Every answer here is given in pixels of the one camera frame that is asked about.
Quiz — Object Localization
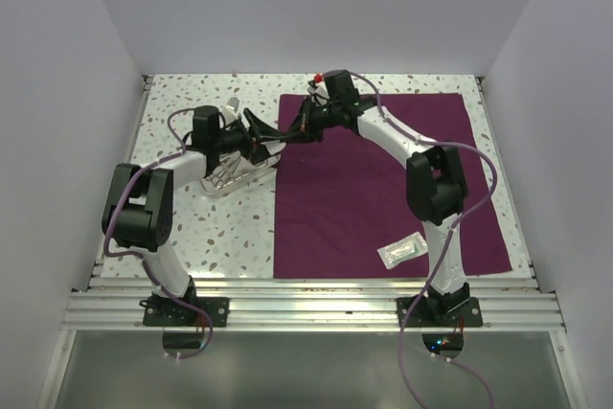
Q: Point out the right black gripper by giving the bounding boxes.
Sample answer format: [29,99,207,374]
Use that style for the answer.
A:
[281,97,340,146]

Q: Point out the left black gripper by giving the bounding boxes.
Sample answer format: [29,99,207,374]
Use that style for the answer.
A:
[213,109,285,165]

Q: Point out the stainless steel tray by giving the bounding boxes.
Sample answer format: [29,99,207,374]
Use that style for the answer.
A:
[200,153,281,198]

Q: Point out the steel hemostat forceps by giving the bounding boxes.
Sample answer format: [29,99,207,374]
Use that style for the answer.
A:
[202,166,239,192]

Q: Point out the steel surgical scissors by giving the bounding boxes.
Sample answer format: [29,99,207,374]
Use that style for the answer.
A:
[208,155,249,189]

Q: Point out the suture packet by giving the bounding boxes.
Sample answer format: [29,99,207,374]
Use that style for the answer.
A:
[377,232,428,270]

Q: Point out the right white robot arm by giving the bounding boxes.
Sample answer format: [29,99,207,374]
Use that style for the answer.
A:
[285,70,470,327]

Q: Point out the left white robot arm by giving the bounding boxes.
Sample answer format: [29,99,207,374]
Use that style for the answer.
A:
[102,105,285,326]

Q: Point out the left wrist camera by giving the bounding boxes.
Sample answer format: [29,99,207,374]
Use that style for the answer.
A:
[223,97,240,120]

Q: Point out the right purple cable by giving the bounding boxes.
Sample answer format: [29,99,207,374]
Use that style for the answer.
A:
[323,68,499,409]

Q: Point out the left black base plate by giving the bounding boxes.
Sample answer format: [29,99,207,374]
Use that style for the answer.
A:
[139,296,230,328]

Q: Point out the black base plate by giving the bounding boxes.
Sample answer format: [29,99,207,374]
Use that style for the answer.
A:
[139,296,230,328]
[405,297,484,329]

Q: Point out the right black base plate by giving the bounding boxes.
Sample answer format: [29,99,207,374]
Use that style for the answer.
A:
[405,297,484,329]

